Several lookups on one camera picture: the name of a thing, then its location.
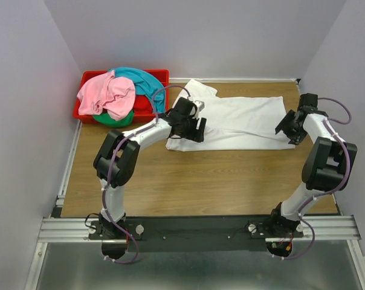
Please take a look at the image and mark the red plastic bin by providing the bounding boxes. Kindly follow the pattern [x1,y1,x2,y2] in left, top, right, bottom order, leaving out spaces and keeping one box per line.
[72,69,170,124]

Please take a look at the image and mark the green t shirt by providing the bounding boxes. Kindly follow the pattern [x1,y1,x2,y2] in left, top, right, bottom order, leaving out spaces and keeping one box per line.
[93,110,135,127]

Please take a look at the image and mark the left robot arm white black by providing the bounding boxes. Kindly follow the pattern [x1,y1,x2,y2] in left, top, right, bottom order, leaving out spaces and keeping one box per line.
[93,98,207,239]

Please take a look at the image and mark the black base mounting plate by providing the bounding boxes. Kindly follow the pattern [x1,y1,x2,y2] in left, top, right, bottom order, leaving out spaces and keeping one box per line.
[85,215,303,259]

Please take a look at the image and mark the pink t shirt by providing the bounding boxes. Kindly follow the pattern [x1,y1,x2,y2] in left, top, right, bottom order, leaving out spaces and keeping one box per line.
[77,71,136,121]

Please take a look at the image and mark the red t shirt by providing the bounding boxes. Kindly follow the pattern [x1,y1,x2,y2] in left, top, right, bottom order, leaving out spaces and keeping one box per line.
[132,95,153,115]

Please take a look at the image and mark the teal t shirt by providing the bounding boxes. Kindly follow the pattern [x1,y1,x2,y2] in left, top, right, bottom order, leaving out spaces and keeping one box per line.
[109,67,166,113]

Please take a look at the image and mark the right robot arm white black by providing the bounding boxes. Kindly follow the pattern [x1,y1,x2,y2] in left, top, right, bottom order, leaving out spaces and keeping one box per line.
[268,93,357,236]

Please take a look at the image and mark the white t shirt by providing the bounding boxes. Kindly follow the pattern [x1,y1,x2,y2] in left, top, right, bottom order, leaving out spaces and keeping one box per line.
[166,79,295,152]

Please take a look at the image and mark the aluminium frame rail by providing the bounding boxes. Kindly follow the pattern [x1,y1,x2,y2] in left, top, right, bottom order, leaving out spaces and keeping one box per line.
[26,124,361,289]

